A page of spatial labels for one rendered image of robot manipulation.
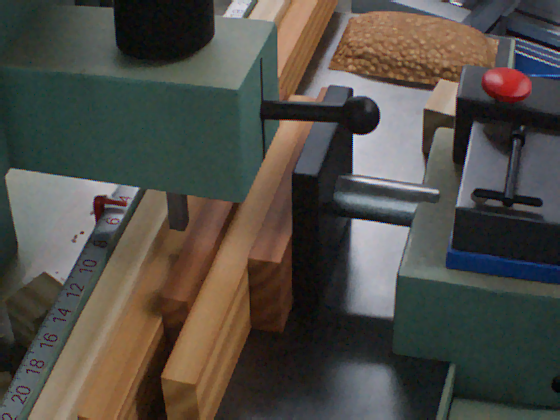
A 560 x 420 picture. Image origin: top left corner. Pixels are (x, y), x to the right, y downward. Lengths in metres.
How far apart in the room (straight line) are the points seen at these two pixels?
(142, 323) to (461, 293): 0.17
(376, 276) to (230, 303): 0.12
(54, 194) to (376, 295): 0.34
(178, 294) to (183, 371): 0.05
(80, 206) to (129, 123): 0.35
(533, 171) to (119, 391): 0.25
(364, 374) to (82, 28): 0.24
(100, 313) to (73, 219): 0.31
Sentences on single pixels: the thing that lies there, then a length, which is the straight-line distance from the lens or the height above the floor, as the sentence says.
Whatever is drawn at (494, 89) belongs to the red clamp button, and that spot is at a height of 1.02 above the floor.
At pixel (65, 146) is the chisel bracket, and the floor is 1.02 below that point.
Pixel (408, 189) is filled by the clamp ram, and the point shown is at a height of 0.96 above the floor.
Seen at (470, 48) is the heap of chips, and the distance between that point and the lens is 0.89.
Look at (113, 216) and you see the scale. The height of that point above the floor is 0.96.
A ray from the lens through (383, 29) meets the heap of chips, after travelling 0.89.
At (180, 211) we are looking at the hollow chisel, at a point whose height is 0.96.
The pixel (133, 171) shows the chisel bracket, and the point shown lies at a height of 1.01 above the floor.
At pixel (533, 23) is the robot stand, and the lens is 1.33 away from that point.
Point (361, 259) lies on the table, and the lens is 0.71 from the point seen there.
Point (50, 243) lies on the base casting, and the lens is 0.90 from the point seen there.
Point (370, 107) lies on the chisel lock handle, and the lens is 0.58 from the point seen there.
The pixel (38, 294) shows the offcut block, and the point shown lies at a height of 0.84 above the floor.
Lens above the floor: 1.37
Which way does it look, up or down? 39 degrees down
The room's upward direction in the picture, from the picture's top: 2 degrees counter-clockwise
